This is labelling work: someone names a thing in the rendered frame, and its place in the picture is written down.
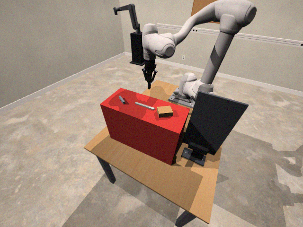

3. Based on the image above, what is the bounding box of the red tool chest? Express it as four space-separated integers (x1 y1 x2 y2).
100 88 190 165

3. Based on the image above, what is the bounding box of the small tan cardboard box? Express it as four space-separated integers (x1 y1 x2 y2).
157 105 173 117

